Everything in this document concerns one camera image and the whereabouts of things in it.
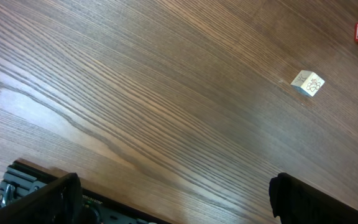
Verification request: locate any blue-edged paw block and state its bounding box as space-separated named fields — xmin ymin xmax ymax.
xmin=291 ymin=70 xmax=325 ymax=97

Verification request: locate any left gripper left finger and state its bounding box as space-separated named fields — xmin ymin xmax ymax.
xmin=0 ymin=173 xmax=83 ymax=224

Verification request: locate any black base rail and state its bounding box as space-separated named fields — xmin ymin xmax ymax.
xmin=0 ymin=161 xmax=163 ymax=224

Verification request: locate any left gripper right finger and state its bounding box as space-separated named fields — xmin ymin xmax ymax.
xmin=268 ymin=172 xmax=358 ymax=224

